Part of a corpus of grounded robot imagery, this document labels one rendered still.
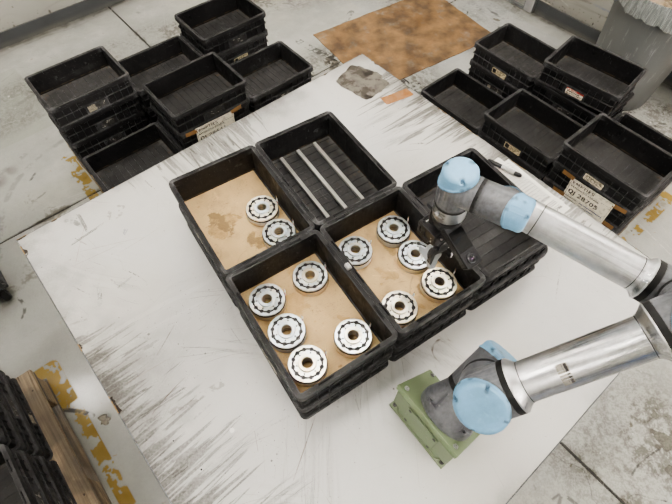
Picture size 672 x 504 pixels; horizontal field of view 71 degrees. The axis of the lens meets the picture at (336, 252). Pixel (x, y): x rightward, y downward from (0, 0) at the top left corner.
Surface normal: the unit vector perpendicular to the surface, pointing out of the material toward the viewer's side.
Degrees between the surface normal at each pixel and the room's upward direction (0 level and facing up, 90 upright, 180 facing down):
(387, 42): 0
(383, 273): 0
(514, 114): 0
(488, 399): 52
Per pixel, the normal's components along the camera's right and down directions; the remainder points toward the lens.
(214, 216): 0.00, -0.53
